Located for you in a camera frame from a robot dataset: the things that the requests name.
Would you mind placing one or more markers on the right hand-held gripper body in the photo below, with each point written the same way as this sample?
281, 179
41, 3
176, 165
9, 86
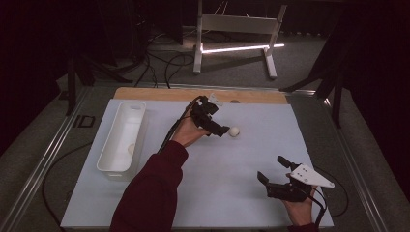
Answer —
290, 191

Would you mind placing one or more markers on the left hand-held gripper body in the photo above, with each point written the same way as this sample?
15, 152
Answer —
203, 112

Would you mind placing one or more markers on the white ball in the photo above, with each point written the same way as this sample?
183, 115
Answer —
131, 149
234, 131

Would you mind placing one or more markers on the white plastic bin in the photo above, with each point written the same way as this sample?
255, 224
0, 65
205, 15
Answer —
124, 138

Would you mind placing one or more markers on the person's right hand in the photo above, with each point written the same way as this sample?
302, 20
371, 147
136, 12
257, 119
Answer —
299, 211

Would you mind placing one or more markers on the person's left hand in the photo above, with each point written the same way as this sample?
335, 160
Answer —
188, 133

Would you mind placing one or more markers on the pale blue table mat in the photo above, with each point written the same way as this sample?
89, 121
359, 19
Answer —
225, 193

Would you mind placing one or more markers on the wooden board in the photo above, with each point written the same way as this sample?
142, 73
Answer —
257, 88

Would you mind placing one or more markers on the black metal stand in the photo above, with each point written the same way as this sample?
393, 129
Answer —
80, 69
328, 77

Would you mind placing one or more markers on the metal floor rail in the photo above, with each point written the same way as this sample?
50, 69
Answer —
354, 167
42, 161

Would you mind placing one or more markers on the white stand frame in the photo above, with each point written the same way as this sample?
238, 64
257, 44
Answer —
238, 24

